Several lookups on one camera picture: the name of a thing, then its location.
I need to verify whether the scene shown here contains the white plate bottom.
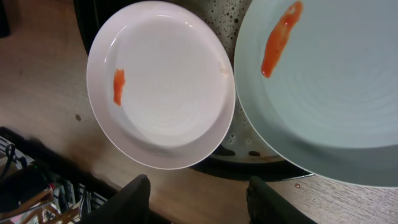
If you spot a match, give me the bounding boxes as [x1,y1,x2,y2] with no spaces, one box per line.
[86,1,236,170]

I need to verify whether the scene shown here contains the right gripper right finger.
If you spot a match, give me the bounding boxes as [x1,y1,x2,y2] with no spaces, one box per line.
[246,176,315,224]

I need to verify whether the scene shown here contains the pale blue plate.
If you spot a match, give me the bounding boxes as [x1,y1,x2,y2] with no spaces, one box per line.
[234,0,397,188]

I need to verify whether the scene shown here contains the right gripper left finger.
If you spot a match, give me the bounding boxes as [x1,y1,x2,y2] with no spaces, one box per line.
[80,174,150,224]

